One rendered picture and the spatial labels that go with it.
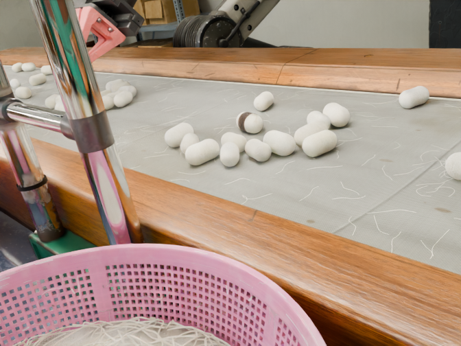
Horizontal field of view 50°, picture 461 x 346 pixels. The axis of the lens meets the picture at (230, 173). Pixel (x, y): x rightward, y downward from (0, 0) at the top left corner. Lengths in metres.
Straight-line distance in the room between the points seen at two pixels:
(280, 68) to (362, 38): 2.20
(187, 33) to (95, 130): 0.90
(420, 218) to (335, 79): 0.33
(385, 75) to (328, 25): 2.39
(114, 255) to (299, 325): 0.14
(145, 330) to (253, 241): 0.08
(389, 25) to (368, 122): 2.30
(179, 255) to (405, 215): 0.16
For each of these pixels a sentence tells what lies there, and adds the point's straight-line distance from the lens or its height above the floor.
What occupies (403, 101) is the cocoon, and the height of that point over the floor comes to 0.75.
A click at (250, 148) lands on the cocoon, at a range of 0.46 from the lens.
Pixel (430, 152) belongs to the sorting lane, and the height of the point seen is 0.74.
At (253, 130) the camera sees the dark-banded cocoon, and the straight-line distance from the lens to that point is 0.53.
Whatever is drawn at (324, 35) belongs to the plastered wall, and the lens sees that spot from 3.03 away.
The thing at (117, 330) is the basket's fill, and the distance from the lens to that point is 0.31.
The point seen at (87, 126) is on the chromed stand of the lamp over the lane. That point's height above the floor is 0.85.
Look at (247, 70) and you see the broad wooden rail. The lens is 0.76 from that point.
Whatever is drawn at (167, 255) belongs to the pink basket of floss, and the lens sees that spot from 0.30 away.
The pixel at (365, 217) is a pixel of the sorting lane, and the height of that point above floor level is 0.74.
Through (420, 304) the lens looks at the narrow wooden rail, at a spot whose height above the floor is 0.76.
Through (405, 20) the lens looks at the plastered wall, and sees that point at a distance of 2.77.
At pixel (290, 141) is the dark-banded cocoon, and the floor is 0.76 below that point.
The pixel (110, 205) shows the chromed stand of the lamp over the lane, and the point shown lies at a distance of 0.32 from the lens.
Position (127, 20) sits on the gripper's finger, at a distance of 0.72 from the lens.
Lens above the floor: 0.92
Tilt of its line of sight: 24 degrees down
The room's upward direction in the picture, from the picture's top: 11 degrees counter-clockwise
